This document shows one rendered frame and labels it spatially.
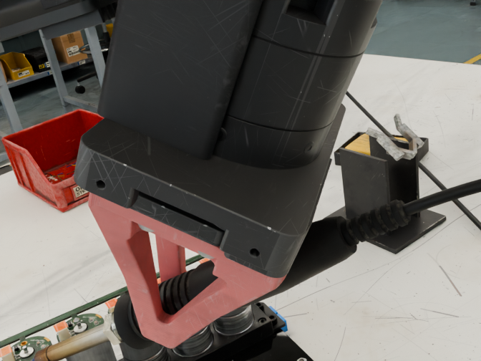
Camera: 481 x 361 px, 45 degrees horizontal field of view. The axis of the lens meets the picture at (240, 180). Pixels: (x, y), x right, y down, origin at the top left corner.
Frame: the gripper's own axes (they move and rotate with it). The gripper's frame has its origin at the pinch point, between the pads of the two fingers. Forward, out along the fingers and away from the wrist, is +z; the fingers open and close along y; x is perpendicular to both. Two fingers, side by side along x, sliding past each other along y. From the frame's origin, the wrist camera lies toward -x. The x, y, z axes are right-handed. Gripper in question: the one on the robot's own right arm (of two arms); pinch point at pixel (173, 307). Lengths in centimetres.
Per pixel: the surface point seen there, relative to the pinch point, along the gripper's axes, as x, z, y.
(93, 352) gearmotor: -3.4, 7.2, -1.9
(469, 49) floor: 68, 57, -342
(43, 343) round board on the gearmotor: -6.0, 7.6, -1.5
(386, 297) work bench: 11.1, 5.5, -14.1
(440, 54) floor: 53, 65, -337
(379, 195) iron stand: 8.8, 2.6, -21.3
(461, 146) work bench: 16.1, 2.6, -37.6
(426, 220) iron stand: 13.1, 3.9, -23.1
